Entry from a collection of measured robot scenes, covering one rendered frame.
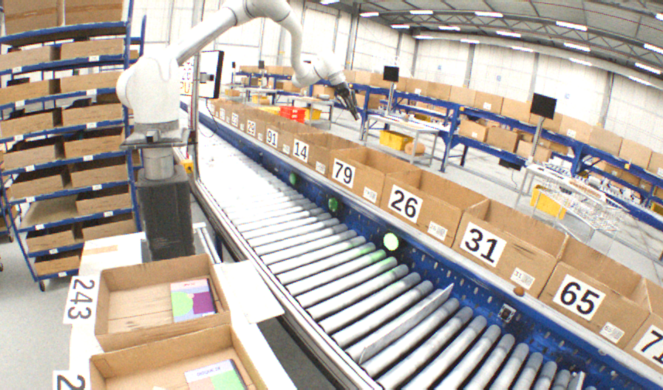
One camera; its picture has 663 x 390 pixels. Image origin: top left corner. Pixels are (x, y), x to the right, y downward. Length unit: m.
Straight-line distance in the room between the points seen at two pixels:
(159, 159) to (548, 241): 1.49
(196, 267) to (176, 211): 0.20
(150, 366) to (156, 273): 0.34
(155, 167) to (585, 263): 1.62
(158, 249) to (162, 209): 0.16
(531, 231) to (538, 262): 0.31
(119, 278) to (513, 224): 1.52
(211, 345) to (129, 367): 0.23
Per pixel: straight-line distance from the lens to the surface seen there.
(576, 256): 1.33
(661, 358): 1.23
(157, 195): 0.99
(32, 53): 2.08
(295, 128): 2.32
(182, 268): 1.02
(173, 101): 0.95
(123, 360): 0.80
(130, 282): 1.05
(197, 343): 0.79
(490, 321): 1.17
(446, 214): 1.13
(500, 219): 1.36
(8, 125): 2.16
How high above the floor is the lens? 1.42
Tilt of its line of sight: 23 degrees down
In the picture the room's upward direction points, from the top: 8 degrees clockwise
